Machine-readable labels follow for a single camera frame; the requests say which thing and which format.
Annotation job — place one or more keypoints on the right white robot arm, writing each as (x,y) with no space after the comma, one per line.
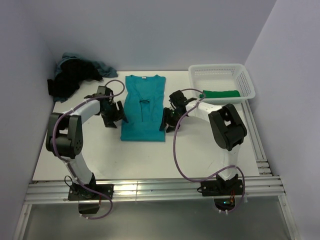
(228,131)

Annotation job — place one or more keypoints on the grey-blue t-shirt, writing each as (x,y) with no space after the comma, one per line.
(104,70)

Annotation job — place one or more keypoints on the black t-shirt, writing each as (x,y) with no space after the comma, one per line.
(67,82)

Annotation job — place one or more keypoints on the aluminium rail frame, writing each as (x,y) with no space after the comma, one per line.
(145,171)

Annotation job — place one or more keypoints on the white plastic basket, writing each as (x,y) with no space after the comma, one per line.
(222,78)

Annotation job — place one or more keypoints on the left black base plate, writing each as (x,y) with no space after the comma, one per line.
(99,192)

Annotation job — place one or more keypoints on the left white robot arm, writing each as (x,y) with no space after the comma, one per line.
(65,137)

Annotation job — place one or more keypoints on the rolled green t-shirt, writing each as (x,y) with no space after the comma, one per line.
(220,94)

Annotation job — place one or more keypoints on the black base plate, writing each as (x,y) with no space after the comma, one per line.
(219,187)
(99,192)

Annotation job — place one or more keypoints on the teal t-shirt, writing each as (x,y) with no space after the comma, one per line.
(143,107)

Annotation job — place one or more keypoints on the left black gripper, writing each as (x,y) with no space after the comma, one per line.
(119,115)

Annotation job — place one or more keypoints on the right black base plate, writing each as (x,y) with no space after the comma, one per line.
(219,187)

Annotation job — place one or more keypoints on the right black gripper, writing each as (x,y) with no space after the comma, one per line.
(166,120)

